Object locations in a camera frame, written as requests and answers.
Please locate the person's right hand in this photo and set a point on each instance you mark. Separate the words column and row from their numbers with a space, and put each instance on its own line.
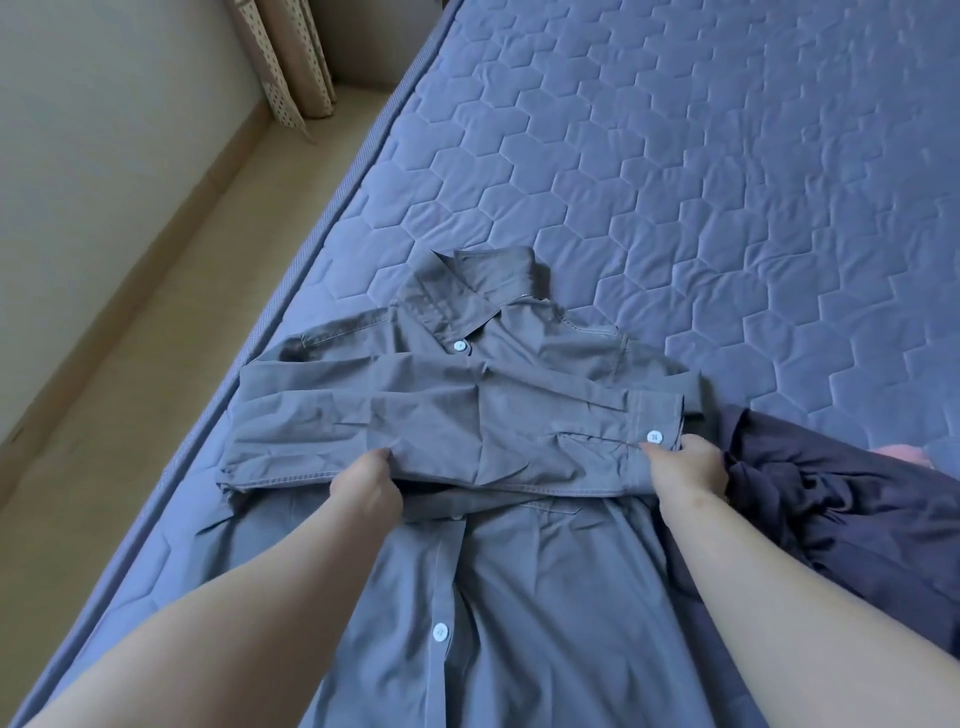
column 690, row 473

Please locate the person's left hand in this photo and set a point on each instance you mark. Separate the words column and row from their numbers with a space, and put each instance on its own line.
column 368, row 495

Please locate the grey button-up shirt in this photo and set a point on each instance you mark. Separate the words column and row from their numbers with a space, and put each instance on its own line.
column 480, row 435

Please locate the dark purple garment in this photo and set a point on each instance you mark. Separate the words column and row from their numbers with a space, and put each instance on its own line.
column 855, row 510

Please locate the pink pajama shirt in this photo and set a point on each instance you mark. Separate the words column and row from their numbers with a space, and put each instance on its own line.
column 908, row 453

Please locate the blue quilted mattress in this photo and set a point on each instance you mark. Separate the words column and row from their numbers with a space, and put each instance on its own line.
column 675, row 150

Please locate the person's right forearm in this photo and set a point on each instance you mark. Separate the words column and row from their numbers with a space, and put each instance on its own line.
column 810, row 615

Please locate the person's left forearm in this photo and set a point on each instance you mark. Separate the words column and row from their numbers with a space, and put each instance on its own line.
column 240, row 630

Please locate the patterned curtain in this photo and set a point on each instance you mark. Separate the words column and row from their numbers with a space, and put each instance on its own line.
column 285, row 53

